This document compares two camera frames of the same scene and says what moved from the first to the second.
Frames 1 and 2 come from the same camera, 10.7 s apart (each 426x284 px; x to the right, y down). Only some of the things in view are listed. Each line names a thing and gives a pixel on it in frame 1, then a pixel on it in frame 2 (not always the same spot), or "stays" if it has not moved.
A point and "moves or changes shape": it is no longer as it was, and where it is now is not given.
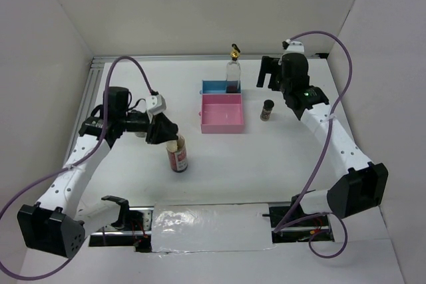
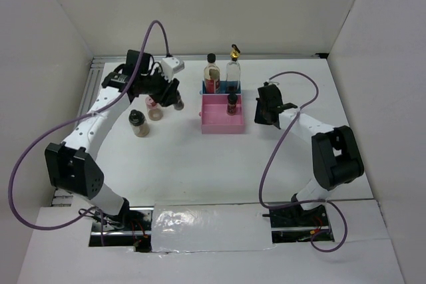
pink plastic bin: x=221 y=113 stays
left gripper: x=162 y=133 -> x=167 y=96
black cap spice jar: x=267 y=108 moves or changes shape
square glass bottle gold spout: x=233 y=72 stays
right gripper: x=269 y=66 -> x=258 y=118
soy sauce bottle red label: x=178 y=153 -> x=212 y=75
